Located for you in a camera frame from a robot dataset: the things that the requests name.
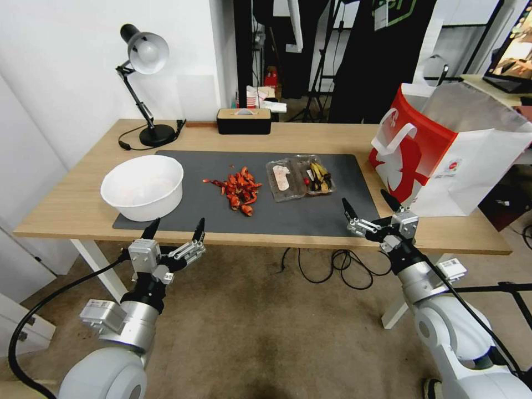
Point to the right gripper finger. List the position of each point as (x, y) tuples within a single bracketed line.
[(365, 226), (392, 203)]

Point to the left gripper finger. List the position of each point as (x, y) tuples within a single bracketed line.
[(151, 230), (189, 251)]

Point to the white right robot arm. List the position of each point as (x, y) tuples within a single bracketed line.
[(440, 328)]

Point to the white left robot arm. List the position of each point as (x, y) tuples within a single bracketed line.
[(104, 374)]

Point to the red white delivery bag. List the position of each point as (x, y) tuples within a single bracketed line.
[(457, 166)]

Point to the clear disposable takeout box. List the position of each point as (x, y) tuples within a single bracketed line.
[(283, 179)]

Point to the black tissue box wooden lid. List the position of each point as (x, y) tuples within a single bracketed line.
[(243, 124)]

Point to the white round bowl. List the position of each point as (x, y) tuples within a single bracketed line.
[(141, 203)]

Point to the dark grey desk mat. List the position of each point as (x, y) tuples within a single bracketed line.
[(291, 216)]

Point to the red food scrap pile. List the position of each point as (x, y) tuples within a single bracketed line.
[(241, 188)]

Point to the black white desk lamp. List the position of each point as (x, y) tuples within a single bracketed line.
[(158, 135)]

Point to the black banner green logo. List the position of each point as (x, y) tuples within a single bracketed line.
[(374, 62)]

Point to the white cabinet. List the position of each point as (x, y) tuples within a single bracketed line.
[(8, 316)]

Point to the pale wooden side table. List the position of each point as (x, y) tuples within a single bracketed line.
[(478, 83)]

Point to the black tripod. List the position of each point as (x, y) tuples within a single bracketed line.
[(320, 75)]

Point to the red striped paper cup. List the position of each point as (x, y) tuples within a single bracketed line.
[(252, 100)]

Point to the red fire extinguisher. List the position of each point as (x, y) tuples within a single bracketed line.
[(271, 78)]

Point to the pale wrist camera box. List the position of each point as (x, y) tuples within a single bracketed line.
[(405, 224), (144, 255)]

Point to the black metal frame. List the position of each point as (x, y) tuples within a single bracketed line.
[(498, 287)]

